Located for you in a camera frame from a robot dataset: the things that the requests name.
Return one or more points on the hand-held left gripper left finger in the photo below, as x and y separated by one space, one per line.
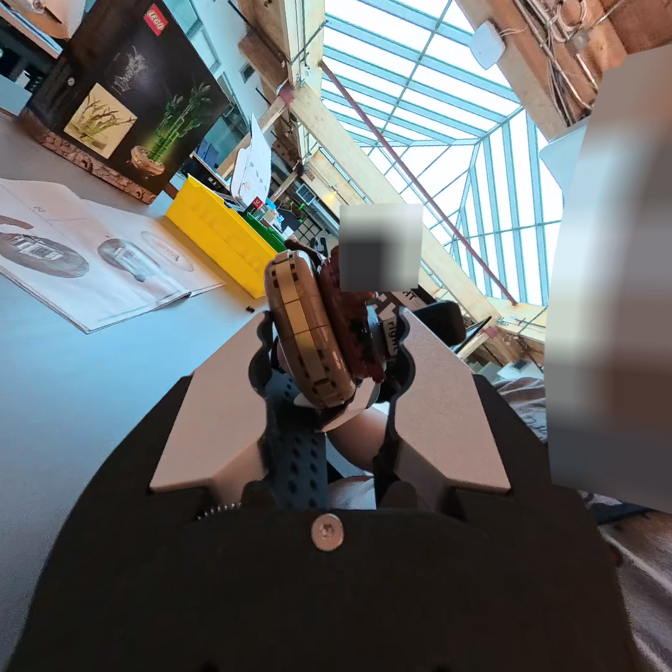
210 420

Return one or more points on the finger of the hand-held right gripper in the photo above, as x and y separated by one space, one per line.
346 412

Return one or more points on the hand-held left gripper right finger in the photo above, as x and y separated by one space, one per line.
446 420

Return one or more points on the round brown brick pot model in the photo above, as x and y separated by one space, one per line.
302 325

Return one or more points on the person's right forearm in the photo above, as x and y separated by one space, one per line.
359 441

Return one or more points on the grey desk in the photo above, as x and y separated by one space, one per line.
63 409

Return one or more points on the black office chair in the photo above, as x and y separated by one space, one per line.
446 323

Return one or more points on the green plastic bin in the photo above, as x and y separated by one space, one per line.
267 233

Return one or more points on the yellow plastic bin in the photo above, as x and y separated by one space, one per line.
220 236

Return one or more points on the open instruction booklet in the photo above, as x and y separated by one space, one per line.
89 262

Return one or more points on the instruction sheet on wooden board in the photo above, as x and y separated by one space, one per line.
254 162

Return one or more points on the white ceiling device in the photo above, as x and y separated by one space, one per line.
487 44

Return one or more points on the black brick set box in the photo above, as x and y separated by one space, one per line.
131 89

